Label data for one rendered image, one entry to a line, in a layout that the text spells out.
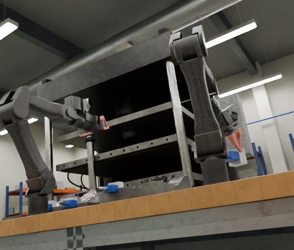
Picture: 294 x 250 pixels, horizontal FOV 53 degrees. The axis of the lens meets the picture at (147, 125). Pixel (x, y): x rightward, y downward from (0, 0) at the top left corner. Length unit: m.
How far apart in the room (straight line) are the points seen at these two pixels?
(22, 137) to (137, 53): 1.37
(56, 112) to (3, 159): 8.31
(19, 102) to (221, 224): 0.74
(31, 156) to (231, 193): 0.70
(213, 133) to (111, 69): 1.63
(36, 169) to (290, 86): 7.49
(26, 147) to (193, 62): 0.60
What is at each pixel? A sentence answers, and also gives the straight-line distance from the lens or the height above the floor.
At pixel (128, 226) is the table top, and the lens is 0.65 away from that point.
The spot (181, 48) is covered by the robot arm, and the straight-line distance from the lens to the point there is 0.80.
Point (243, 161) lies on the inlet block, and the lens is 1.05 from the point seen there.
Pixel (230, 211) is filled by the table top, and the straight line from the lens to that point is 0.57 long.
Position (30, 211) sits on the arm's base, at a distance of 1.06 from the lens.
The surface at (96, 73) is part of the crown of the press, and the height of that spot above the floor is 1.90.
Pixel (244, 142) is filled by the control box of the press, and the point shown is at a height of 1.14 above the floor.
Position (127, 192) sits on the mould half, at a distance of 1.17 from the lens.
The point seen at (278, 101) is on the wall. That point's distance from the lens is 8.08.
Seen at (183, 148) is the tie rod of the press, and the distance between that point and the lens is 1.89.
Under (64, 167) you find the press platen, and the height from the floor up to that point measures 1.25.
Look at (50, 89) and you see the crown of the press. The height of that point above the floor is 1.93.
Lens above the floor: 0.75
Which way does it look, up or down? 18 degrees up
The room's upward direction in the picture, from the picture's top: 7 degrees counter-clockwise
